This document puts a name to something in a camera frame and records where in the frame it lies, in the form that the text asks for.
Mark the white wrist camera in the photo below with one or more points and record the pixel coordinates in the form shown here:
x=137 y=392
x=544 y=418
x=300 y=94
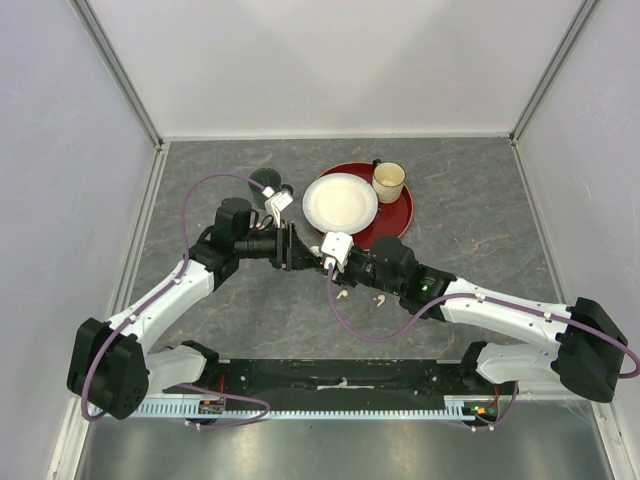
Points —
x=335 y=250
x=276 y=202

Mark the left rear aluminium post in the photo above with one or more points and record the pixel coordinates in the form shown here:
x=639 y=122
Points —
x=105 y=48

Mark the beige cup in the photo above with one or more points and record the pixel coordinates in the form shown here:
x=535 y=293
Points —
x=388 y=180

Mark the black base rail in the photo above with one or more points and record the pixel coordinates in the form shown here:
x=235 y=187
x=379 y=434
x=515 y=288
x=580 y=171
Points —
x=348 y=385

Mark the front aluminium frame rail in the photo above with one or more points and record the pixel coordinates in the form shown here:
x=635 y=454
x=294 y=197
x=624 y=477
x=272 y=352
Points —
x=546 y=391

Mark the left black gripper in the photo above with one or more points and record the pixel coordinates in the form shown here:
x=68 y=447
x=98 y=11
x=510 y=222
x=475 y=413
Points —
x=290 y=252

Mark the dark green mug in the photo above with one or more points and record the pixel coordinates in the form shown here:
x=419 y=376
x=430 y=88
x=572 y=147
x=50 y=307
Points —
x=266 y=177

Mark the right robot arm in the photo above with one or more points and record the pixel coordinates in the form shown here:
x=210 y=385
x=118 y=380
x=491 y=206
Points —
x=578 y=346

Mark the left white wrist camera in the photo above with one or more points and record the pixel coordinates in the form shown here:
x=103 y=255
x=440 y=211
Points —
x=276 y=202

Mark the slotted cable duct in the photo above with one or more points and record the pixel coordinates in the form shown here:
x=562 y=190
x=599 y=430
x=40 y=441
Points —
x=202 y=408

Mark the aluminium post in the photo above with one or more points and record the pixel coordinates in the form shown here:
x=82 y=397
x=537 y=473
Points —
x=578 y=23
x=105 y=48

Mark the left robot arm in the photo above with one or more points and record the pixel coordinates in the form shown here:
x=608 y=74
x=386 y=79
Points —
x=112 y=367

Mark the white plate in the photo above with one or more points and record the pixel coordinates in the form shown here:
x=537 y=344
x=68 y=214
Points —
x=340 y=202

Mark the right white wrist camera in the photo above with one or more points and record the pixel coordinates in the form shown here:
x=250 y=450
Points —
x=335 y=250

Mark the right rear aluminium post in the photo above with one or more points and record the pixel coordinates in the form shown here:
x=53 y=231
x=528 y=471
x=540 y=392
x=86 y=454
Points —
x=578 y=23

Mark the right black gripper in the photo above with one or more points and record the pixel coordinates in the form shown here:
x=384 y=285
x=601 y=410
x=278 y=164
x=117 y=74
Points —
x=344 y=276

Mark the red round tray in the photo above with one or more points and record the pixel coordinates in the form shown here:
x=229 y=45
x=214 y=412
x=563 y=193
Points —
x=391 y=219

